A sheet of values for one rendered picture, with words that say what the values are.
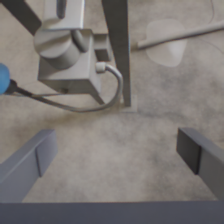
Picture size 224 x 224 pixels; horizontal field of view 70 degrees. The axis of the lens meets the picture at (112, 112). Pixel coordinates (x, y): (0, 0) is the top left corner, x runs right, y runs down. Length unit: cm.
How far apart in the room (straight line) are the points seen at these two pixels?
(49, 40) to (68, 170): 83
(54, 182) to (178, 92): 86
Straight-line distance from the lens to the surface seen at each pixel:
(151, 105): 93
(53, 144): 16
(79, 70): 26
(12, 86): 30
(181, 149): 17
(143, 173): 93
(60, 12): 18
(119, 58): 38
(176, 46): 107
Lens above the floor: 91
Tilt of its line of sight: 79 degrees down
